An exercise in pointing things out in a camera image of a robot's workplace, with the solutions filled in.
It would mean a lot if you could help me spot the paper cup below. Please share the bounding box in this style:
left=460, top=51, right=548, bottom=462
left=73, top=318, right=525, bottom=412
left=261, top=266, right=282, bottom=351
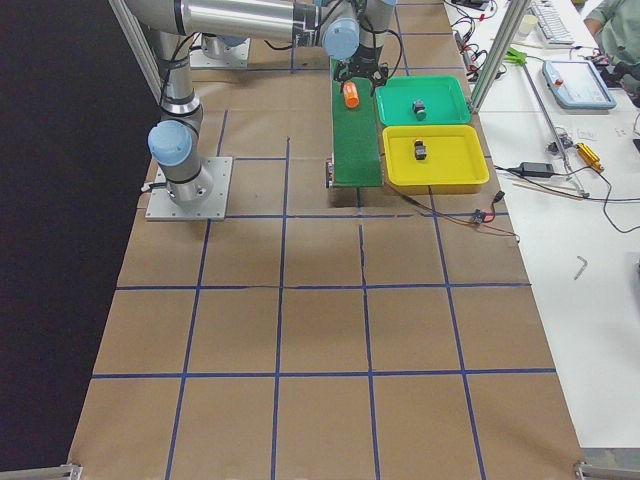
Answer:
left=517, top=14, right=538, bottom=38

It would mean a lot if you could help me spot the person in green shirt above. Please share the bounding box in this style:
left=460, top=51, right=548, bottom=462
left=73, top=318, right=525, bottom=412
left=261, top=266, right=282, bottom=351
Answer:
left=584, top=0, right=639, bottom=107

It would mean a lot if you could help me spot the aluminium frame post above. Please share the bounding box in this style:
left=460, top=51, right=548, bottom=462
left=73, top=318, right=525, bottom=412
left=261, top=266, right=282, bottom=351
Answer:
left=469, top=0, right=530, bottom=113
left=109, top=0, right=161, bottom=104

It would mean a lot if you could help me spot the long metal rod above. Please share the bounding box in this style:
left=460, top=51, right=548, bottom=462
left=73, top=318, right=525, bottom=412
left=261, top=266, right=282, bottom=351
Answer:
left=522, top=64, right=590, bottom=199

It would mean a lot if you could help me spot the green conveyor belt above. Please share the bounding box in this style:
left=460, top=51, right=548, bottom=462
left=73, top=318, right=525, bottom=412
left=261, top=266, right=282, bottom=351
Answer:
left=325, top=60, right=383, bottom=188

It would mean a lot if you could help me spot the aluminium left frame post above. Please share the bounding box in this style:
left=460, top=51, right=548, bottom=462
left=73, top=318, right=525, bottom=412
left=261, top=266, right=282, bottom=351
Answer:
left=109, top=0, right=161, bottom=104

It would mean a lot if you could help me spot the white keyboard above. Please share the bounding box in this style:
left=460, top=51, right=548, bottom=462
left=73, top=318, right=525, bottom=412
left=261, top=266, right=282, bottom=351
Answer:
left=529, top=0, right=575, bottom=48

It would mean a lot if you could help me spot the green plastic clip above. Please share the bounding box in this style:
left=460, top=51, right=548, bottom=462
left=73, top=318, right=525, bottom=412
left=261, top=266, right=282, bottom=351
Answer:
left=504, top=46, right=527, bottom=66

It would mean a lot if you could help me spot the yellow plastic tray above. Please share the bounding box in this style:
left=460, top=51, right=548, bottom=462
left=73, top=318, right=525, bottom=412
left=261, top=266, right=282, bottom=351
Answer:
left=382, top=125, right=490, bottom=194

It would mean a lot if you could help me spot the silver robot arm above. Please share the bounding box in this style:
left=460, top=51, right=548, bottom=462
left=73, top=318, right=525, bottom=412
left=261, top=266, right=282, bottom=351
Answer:
left=176, top=1, right=396, bottom=90
left=124, top=1, right=326, bottom=205

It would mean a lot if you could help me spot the black power adapter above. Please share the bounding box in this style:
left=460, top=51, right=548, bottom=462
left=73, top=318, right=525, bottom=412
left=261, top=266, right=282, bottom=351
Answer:
left=520, top=162, right=556, bottom=178

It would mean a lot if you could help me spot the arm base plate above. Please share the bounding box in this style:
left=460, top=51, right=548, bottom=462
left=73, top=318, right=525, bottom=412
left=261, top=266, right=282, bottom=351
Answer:
left=190, top=36, right=250, bottom=70
left=145, top=157, right=233, bottom=221

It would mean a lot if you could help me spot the gold resistor block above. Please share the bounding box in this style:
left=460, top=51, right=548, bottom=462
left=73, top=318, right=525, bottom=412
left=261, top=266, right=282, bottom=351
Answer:
left=575, top=142, right=604, bottom=173

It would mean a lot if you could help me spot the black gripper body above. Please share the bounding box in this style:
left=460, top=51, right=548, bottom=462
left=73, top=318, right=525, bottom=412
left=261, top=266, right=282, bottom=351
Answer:
left=333, top=56, right=389, bottom=96

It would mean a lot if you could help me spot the teach pendant tablet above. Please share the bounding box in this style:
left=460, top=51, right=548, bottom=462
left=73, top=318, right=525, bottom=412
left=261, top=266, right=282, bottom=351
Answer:
left=542, top=60, right=617, bottom=110

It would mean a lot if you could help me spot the yellow push button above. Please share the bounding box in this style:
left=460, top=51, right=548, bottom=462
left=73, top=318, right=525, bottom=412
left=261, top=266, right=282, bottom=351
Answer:
left=413, top=139, right=428, bottom=161

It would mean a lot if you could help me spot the hex key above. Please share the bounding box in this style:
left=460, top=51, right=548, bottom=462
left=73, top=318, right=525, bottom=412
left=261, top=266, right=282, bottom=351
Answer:
left=573, top=255, right=588, bottom=281

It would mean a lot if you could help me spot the wooden chopstick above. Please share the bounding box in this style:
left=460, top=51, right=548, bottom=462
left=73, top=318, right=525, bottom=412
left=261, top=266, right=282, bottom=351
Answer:
left=512, top=182, right=588, bottom=201

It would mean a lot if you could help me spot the green plastic tray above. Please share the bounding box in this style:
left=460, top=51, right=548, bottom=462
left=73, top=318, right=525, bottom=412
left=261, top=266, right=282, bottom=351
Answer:
left=375, top=75, right=471, bottom=126

